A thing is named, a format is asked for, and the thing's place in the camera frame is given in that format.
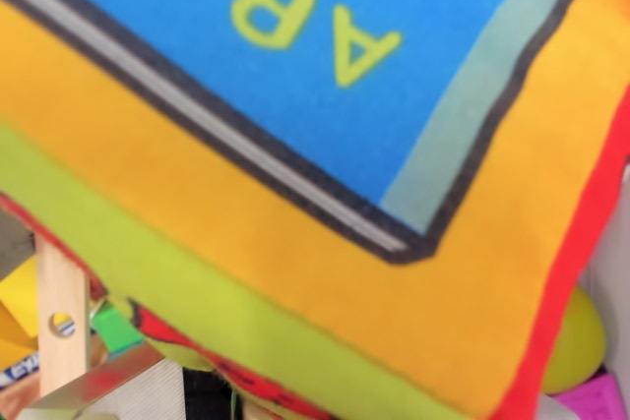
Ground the large plain wooden block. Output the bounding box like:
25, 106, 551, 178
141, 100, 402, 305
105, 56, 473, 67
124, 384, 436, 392
0, 375, 46, 420

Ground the blue labelled marker pen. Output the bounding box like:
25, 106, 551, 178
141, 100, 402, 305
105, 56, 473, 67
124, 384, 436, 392
0, 313, 76, 390

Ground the wooden bar with holes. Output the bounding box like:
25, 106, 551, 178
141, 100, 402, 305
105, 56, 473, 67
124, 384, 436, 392
35, 232, 93, 397

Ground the fabric cube with prints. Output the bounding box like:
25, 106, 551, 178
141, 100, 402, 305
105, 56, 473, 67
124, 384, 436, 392
0, 0, 630, 420

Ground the purple embossed cube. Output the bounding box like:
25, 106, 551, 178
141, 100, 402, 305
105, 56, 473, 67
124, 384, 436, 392
552, 372, 624, 420

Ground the large green embossed cube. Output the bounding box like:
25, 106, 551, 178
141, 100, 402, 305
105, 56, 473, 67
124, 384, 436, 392
90, 303, 145, 355

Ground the yellow triangular block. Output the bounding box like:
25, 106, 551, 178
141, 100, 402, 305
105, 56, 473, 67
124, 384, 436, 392
0, 262, 41, 348

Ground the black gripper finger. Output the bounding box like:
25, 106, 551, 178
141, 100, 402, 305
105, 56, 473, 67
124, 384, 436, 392
16, 343, 233, 420

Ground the olive green toy pear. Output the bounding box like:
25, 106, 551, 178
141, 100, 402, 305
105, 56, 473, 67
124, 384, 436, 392
540, 283, 604, 394

